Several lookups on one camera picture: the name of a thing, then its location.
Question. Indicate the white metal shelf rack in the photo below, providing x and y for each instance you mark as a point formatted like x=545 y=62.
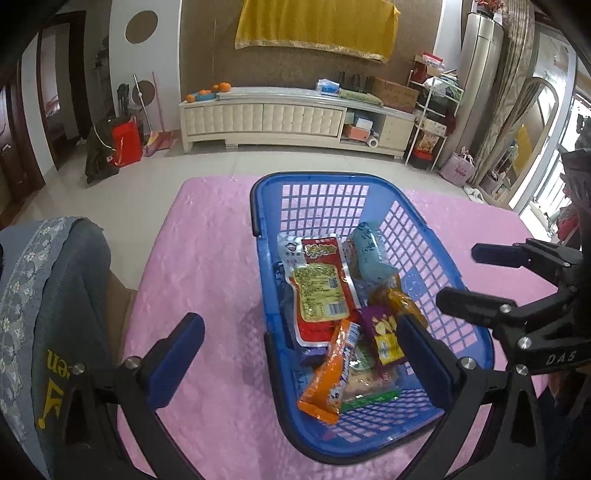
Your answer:
x=439 y=99

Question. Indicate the oranges on blue plate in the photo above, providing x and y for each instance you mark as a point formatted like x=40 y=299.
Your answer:
x=208 y=94

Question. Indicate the person's right hand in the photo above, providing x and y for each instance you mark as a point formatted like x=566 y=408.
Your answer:
x=570 y=391

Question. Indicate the light blue snack packet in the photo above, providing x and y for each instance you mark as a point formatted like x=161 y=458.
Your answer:
x=371 y=259

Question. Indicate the pink white tote bag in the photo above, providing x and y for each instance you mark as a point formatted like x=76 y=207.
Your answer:
x=459 y=168

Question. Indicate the blue plastic basket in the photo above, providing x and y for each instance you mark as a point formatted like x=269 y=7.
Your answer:
x=303 y=204

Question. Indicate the brown cardboard box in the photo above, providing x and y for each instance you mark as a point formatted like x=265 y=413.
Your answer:
x=395 y=95

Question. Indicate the grey patterned chair cover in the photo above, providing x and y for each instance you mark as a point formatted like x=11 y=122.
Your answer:
x=54 y=277

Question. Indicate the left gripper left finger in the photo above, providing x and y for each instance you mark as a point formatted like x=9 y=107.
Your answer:
x=90 y=446

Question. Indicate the silver red snack pouch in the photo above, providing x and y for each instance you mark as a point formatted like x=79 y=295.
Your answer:
x=324 y=294

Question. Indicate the yellow wall cloth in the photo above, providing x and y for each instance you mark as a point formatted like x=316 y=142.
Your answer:
x=363 y=29

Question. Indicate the green cracker packet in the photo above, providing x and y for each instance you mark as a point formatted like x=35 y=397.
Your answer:
x=369 y=382

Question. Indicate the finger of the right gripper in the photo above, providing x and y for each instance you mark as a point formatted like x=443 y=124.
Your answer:
x=475 y=308
x=512 y=256

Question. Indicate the pink quilted table cover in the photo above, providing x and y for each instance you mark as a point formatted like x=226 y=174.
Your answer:
x=204 y=260

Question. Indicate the orange sausage snack packet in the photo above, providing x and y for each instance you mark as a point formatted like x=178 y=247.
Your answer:
x=322 y=399

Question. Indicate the cream TV cabinet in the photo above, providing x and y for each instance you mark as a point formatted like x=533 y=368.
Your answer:
x=277 y=116

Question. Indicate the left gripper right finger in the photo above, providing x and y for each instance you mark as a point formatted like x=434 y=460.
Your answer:
x=511 y=444

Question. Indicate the black bag on floor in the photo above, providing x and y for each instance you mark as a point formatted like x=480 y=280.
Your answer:
x=100 y=152

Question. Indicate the purple yellow chip packet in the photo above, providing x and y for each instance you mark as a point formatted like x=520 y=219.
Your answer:
x=380 y=330

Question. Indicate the red shopping bag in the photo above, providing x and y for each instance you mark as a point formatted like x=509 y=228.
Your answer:
x=127 y=144

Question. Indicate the blue tissue pack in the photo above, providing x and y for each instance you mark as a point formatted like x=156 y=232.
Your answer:
x=327 y=87

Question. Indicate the yellow snack pouch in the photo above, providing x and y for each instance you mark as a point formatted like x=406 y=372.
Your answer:
x=390 y=294

